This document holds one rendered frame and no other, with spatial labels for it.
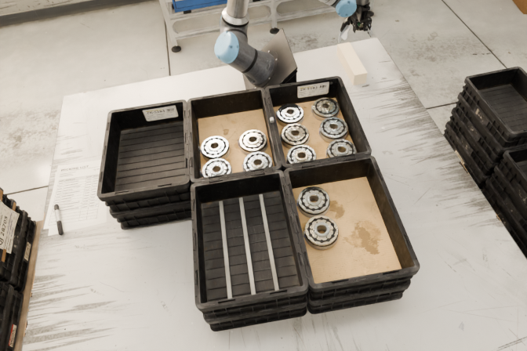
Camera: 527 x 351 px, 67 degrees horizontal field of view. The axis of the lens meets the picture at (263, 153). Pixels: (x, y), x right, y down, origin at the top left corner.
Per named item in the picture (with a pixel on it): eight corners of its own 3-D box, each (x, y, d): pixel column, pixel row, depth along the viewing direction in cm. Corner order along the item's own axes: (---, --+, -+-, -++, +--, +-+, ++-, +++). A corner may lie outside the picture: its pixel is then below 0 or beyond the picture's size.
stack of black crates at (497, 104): (438, 135, 233) (463, 76, 198) (486, 126, 235) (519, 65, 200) (475, 191, 208) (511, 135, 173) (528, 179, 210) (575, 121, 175)
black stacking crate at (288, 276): (198, 203, 136) (190, 185, 127) (283, 189, 137) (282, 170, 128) (204, 323, 111) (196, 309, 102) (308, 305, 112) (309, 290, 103)
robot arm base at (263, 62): (248, 72, 183) (231, 62, 177) (270, 48, 176) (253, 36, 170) (255, 92, 173) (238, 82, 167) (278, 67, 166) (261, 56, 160)
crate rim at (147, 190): (110, 114, 152) (107, 110, 151) (187, 103, 154) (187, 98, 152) (98, 202, 127) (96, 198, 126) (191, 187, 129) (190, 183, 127)
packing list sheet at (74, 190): (53, 167, 165) (52, 166, 165) (109, 155, 167) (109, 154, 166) (41, 237, 144) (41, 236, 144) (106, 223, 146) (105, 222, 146)
